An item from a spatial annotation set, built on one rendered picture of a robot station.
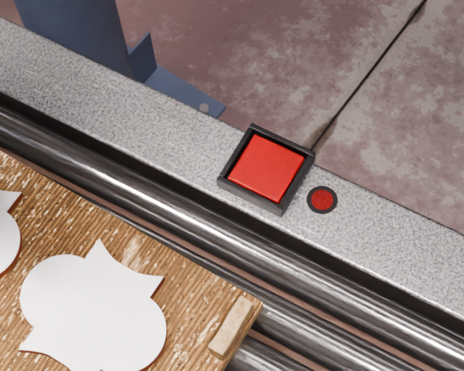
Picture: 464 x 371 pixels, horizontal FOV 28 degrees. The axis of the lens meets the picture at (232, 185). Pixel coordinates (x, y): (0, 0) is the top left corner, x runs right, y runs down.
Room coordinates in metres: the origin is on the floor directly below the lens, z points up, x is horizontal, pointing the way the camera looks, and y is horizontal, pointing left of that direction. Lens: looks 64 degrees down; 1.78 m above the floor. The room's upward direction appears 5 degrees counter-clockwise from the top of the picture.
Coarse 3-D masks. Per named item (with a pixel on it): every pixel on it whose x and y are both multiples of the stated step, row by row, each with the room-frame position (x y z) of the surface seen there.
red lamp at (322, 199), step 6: (318, 192) 0.40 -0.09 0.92; (324, 192) 0.40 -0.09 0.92; (312, 198) 0.39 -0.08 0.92; (318, 198) 0.39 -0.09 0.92; (324, 198) 0.39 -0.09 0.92; (330, 198) 0.39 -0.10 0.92; (312, 204) 0.39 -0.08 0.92; (318, 204) 0.39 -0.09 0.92; (324, 204) 0.39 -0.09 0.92; (330, 204) 0.38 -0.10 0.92
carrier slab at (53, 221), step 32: (0, 160) 0.46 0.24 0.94; (32, 192) 0.42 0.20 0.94; (64, 192) 0.41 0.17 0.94; (32, 224) 0.38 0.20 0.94; (64, 224) 0.38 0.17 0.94; (96, 224) 0.38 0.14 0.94; (32, 256) 0.35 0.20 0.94; (128, 256) 0.34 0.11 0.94; (160, 256) 0.34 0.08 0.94; (0, 288) 0.32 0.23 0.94; (160, 288) 0.30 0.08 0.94; (192, 288) 0.30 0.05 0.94; (224, 288) 0.30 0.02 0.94; (0, 320) 0.28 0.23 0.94; (192, 320) 0.27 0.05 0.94; (224, 320) 0.26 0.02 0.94; (0, 352) 0.25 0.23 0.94; (192, 352) 0.24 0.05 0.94
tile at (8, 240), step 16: (0, 192) 0.41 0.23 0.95; (16, 192) 0.41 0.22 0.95; (0, 208) 0.40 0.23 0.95; (0, 224) 0.38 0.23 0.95; (16, 224) 0.38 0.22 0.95; (0, 240) 0.36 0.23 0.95; (16, 240) 0.36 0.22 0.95; (0, 256) 0.35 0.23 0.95; (16, 256) 0.35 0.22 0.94; (0, 272) 0.33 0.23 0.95
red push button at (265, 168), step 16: (256, 144) 0.45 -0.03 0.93; (272, 144) 0.45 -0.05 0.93; (240, 160) 0.44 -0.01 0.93; (256, 160) 0.43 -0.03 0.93; (272, 160) 0.43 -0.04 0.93; (288, 160) 0.43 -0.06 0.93; (240, 176) 0.42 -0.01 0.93; (256, 176) 0.42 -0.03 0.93; (272, 176) 0.42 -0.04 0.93; (288, 176) 0.41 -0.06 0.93; (256, 192) 0.40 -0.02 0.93; (272, 192) 0.40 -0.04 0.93
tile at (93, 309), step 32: (64, 256) 0.34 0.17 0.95; (96, 256) 0.34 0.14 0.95; (32, 288) 0.31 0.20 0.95; (64, 288) 0.31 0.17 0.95; (96, 288) 0.30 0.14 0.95; (128, 288) 0.30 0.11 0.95; (32, 320) 0.28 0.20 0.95; (64, 320) 0.27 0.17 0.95; (96, 320) 0.27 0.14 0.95; (128, 320) 0.27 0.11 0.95; (160, 320) 0.27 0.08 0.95; (32, 352) 0.25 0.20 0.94; (64, 352) 0.24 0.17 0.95; (96, 352) 0.24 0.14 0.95; (128, 352) 0.24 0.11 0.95; (160, 352) 0.24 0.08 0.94
